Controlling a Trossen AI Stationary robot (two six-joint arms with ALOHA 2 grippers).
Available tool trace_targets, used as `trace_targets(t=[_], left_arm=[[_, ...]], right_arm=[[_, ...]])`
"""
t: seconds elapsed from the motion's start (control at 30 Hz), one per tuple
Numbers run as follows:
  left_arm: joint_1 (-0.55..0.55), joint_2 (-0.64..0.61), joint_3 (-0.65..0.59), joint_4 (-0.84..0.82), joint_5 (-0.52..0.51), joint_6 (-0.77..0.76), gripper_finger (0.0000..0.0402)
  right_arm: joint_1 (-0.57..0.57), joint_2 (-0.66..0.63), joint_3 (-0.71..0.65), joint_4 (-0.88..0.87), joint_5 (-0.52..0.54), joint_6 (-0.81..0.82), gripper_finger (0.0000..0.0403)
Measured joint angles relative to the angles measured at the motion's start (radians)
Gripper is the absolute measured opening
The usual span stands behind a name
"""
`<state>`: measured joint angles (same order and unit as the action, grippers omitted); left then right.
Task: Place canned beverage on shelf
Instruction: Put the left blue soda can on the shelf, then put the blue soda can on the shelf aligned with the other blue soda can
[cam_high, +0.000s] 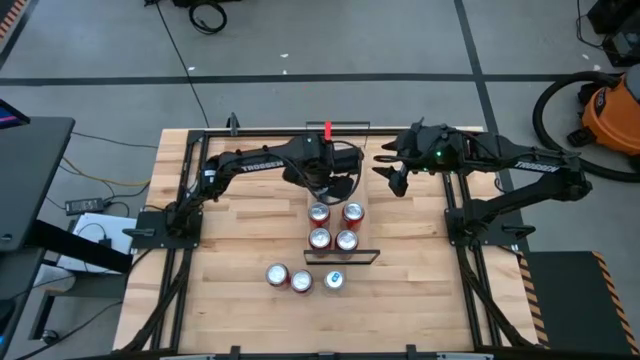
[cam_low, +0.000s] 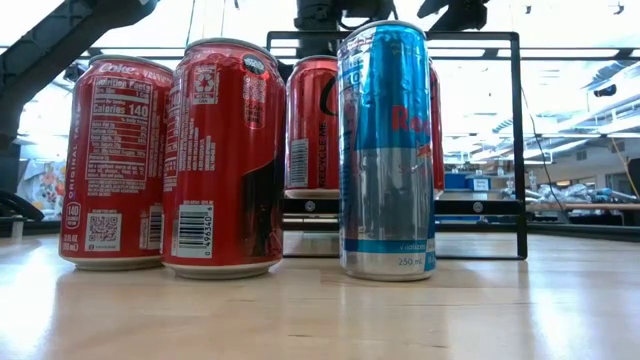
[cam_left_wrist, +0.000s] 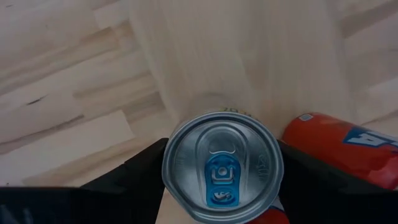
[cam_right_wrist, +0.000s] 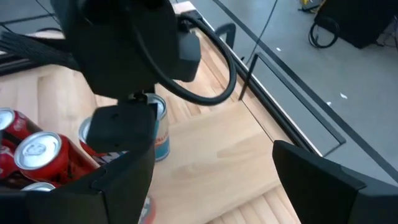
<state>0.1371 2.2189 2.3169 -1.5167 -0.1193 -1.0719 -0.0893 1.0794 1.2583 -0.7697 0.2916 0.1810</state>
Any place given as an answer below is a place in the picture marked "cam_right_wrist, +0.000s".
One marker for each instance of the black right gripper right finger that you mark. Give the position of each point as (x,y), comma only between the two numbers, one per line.
(326,193)

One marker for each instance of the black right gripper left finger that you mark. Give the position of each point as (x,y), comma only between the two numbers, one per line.
(77,202)

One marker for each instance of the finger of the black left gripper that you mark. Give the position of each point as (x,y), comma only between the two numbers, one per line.
(121,127)

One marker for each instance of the black equipment case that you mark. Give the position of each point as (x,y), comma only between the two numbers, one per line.
(357,18)

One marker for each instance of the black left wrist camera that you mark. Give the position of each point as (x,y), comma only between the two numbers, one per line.
(189,56)

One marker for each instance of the wooden shelf black metal frame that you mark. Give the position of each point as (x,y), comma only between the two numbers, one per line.
(217,155)

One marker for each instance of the black frame bracket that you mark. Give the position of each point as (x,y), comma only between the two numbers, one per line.
(228,29)

